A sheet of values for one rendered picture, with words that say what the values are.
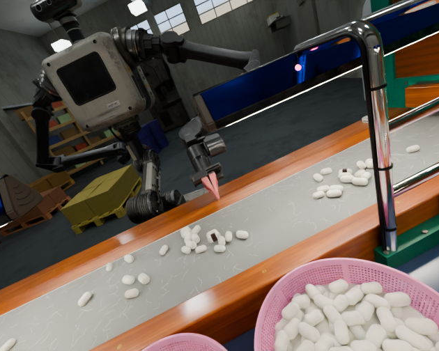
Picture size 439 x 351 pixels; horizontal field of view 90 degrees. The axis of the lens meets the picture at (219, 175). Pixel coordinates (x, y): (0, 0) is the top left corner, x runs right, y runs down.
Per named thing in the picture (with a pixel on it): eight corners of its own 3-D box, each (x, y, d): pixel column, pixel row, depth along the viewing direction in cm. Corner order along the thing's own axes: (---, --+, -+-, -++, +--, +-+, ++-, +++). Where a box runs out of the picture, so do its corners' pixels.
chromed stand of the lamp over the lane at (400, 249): (323, 223, 61) (282, 50, 44) (384, 192, 63) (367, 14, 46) (388, 272, 43) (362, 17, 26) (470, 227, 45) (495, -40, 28)
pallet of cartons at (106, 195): (109, 195, 407) (97, 176, 391) (149, 180, 393) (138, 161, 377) (70, 237, 301) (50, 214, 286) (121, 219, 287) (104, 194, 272)
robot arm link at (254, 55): (263, 68, 97) (267, 47, 88) (256, 91, 92) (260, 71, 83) (169, 50, 103) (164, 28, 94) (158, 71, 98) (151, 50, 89)
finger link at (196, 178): (225, 191, 64) (212, 166, 68) (202, 203, 63) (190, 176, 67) (226, 200, 70) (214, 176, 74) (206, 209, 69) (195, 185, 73)
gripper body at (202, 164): (221, 166, 68) (212, 148, 71) (191, 180, 67) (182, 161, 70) (224, 175, 74) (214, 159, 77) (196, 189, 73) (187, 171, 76)
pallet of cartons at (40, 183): (49, 191, 675) (38, 177, 656) (77, 181, 659) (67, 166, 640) (8, 219, 546) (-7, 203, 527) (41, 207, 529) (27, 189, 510)
